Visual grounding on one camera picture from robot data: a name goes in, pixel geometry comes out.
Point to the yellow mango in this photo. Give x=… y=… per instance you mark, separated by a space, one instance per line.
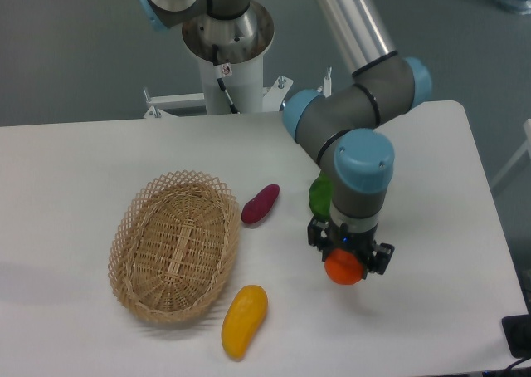
x=243 y=319

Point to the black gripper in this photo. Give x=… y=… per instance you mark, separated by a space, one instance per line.
x=326 y=236

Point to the orange fruit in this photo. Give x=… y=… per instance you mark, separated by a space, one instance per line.
x=343 y=268

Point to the purple sweet potato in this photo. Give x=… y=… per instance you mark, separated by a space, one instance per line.
x=258 y=207

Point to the black device at edge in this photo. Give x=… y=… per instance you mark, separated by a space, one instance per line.
x=517 y=334

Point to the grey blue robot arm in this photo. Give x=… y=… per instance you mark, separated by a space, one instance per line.
x=339 y=131

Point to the green bok choy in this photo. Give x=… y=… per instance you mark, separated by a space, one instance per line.
x=320 y=194

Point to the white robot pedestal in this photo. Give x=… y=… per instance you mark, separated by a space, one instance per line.
x=230 y=59

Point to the white frame at right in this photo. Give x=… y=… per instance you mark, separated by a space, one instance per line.
x=515 y=164

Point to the woven wicker basket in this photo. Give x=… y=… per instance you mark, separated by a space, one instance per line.
x=175 y=247

